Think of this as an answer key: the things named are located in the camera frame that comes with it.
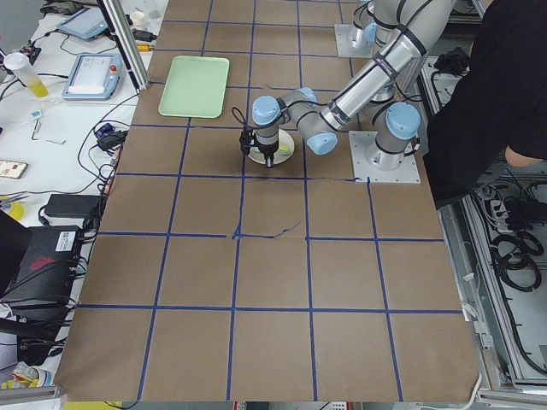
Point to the white round plate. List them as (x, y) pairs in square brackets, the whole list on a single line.
[(284, 139)]

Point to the light green plastic tray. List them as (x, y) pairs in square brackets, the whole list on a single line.
[(195, 87)]

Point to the black power adapter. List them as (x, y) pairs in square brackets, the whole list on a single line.
[(71, 206)]

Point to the teach pendant with red button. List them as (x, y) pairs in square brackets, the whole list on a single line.
[(93, 76)]

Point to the white paper cup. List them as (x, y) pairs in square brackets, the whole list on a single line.
[(139, 20)]

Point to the person in black shirt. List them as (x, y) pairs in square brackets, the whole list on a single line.
[(496, 116)]

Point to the black computer box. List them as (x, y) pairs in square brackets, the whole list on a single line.
[(46, 274)]

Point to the smartphone on table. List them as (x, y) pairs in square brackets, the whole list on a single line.
[(12, 169)]

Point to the bottle with yellow liquid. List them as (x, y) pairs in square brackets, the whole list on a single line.
[(19, 64)]

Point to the aluminium frame post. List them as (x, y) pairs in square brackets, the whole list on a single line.
[(116, 20)]

